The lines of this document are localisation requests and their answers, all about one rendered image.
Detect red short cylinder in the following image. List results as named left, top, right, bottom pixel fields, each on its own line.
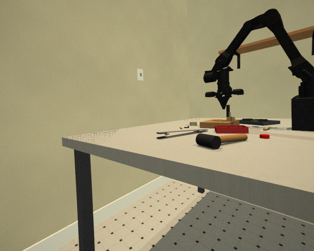
left=260, top=134, right=269, bottom=139

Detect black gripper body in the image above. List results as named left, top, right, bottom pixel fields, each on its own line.
left=205, top=80, right=244, bottom=97

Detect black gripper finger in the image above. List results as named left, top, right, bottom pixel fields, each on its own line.
left=223, top=96, right=232, bottom=109
left=215, top=97, right=223, bottom=109

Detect light wooden board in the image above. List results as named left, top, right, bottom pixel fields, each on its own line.
left=200, top=119, right=239, bottom=128

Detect black-headed mallet with wooden handle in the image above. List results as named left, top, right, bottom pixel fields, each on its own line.
left=196, top=133, right=248, bottom=149

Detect red shallow tray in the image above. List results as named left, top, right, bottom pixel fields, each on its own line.
left=215, top=125, right=248, bottom=134

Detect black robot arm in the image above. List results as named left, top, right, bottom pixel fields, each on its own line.
left=203, top=9, right=314, bottom=98

